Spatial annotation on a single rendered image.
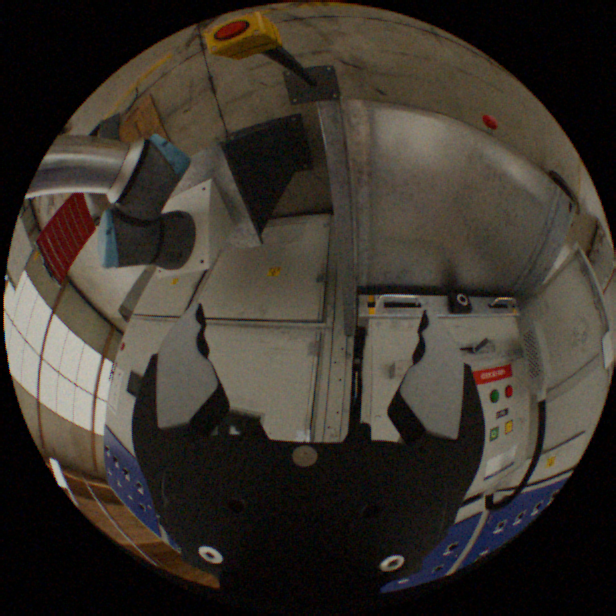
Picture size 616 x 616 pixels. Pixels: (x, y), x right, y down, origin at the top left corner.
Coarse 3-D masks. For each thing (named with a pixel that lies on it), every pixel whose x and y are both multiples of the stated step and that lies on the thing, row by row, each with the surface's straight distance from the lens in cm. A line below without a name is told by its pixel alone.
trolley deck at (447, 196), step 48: (336, 144) 33; (384, 144) 33; (432, 144) 36; (480, 144) 40; (336, 192) 35; (384, 192) 36; (432, 192) 38; (480, 192) 43; (528, 192) 52; (384, 240) 41; (432, 240) 44; (480, 240) 49; (528, 240) 60; (384, 288) 52; (432, 288) 55; (480, 288) 63
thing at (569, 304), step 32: (576, 256) 90; (544, 288) 88; (576, 288) 88; (544, 320) 88; (576, 320) 86; (608, 320) 85; (576, 352) 85; (608, 352) 85; (576, 384) 83; (608, 384) 88; (576, 416) 86; (544, 448) 89; (576, 448) 87; (512, 480) 92; (544, 480) 94
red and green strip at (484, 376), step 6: (504, 366) 59; (510, 366) 61; (474, 372) 52; (480, 372) 53; (486, 372) 54; (492, 372) 55; (498, 372) 57; (504, 372) 59; (510, 372) 60; (480, 378) 52; (486, 378) 54; (492, 378) 55; (498, 378) 56; (504, 378) 58; (480, 384) 52
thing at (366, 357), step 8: (368, 328) 50; (368, 336) 49; (368, 344) 48; (368, 352) 48; (368, 360) 47; (368, 368) 46; (368, 376) 45; (368, 384) 44; (368, 392) 43; (368, 400) 42; (368, 408) 42; (368, 416) 41; (512, 472) 66
